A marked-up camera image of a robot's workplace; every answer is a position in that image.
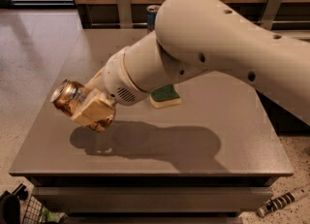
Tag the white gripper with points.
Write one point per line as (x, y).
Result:
(116, 79)

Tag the orange crushed soda can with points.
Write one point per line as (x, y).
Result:
(68, 96)

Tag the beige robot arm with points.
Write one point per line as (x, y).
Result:
(194, 37)

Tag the blue silver energy drink can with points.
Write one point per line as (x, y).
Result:
(151, 11)

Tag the green yellow sponge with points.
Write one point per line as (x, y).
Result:
(165, 96)

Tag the black object bottom left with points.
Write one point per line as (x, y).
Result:
(10, 205)

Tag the black white striped tool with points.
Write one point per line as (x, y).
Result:
(282, 201)

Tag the left metal wall bracket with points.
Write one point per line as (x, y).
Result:
(125, 14)

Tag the metal wall bracket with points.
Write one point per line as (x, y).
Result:
(125, 14)
(269, 13)

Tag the wire mesh basket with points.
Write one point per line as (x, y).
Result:
(37, 213)

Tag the right metal wall bracket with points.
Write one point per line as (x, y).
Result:
(269, 13)

